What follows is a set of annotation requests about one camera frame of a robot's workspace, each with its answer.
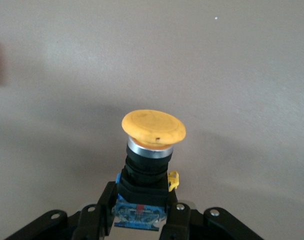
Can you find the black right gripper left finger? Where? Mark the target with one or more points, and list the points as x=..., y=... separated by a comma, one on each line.
x=92, y=222

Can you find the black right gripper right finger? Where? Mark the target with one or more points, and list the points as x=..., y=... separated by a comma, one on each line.
x=179, y=222

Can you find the yellow mushroom push button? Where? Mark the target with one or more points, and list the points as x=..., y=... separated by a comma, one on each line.
x=153, y=125

